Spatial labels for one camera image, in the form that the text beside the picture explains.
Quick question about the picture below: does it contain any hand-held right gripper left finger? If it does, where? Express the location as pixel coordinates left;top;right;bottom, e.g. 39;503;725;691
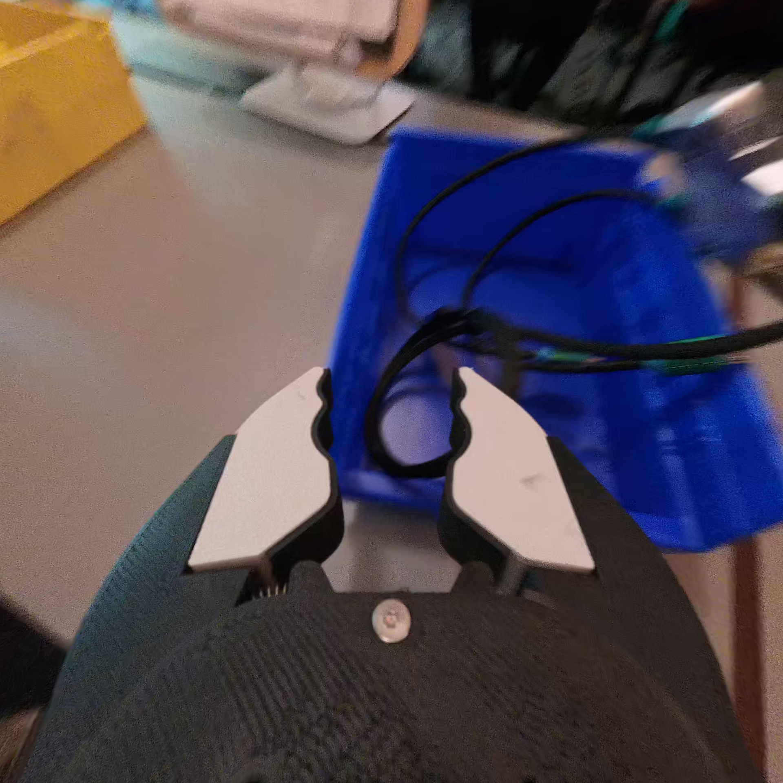
185;366;345;579

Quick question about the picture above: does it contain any black cable with green plugs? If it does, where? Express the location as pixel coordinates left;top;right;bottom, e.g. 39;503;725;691
394;136;619;374
462;190;747;379

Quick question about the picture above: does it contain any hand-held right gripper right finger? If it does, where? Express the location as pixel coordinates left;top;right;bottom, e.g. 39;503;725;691
437;366;597;594

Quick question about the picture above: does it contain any yellow plastic bin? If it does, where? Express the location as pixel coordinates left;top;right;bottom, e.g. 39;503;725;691
0;0;148;227

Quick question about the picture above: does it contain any black braided pigtail cable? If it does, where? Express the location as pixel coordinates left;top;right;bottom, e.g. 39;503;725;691
365;307;783;482

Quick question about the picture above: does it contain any blue plastic bin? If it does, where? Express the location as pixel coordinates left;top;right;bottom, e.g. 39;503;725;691
327;125;783;554

